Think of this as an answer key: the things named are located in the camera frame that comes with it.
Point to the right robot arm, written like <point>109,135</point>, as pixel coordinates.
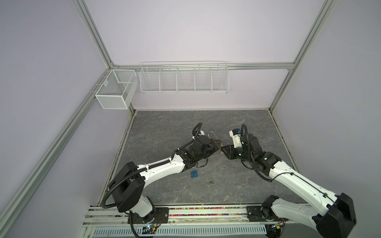
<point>330,214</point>

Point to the brass padlock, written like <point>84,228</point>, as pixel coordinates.
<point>215,139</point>

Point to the white vented cable duct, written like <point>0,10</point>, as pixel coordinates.
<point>181,231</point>

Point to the white mesh box basket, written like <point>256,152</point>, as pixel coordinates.
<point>117,89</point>

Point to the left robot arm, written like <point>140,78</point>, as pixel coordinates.
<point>125,190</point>

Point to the blue padlock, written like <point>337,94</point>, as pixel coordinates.
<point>193,173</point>

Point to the white wire shelf basket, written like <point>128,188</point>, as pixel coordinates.
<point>184,77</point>

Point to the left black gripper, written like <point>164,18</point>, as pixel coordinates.
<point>214,146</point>

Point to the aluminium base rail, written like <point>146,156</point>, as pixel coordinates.
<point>178,214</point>

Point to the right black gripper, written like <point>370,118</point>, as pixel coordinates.
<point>230,149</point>

